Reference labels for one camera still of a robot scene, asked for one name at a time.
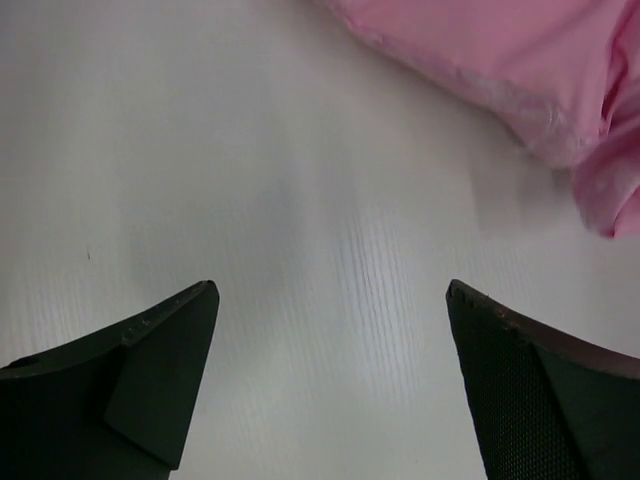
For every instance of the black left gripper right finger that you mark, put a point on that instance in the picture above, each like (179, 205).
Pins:
(544, 404)

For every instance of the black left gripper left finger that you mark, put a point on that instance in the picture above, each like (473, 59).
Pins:
(114, 404)

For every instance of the pink pillowcase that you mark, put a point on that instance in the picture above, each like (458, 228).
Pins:
(562, 75)

